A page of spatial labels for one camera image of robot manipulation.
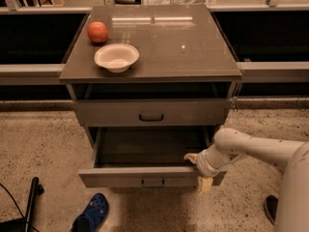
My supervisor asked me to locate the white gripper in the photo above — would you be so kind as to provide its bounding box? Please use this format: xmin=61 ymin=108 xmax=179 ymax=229
xmin=183 ymin=149 xmax=226 ymax=194

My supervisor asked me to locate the grey drawer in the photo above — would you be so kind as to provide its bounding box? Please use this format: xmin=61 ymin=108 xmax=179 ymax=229
xmin=79 ymin=126 xmax=218 ymax=188
xmin=73 ymin=99 xmax=231 ymax=127

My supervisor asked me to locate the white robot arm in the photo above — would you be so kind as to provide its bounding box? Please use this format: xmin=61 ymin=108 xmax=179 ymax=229
xmin=184 ymin=128 xmax=309 ymax=232

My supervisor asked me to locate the grey top drawer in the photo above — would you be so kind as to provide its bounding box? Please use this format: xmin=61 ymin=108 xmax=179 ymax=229
xmin=73 ymin=99 xmax=231 ymax=127

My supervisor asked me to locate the grey drawer cabinet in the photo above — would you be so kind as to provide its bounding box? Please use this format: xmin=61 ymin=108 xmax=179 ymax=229
xmin=59 ymin=4 xmax=243 ymax=191

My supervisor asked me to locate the black shoe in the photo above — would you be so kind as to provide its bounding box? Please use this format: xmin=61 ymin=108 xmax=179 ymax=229
xmin=264 ymin=195 xmax=278 ymax=224

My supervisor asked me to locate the blue clog shoe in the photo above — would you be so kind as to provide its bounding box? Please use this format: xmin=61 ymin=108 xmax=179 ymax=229
xmin=70 ymin=193 xmax=109 ymax=232

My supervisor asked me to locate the white paper bowl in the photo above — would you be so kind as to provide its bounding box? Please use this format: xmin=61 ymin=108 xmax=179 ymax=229
xmin=94 ymin=43 xmax=139 ymax=73

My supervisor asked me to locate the red apple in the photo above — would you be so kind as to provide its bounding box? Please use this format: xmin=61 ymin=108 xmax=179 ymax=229
xmin=87 ymin=22 xmax=108 ymax=44

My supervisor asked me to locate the black chair leg left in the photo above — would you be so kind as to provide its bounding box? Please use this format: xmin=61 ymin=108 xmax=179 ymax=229
xmin=0 ymin=177 xmax=44 ymax=232

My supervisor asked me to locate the black cable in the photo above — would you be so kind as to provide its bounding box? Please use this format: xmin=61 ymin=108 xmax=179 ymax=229
xmin=0 ymin=182 xmax=42 ymax=232

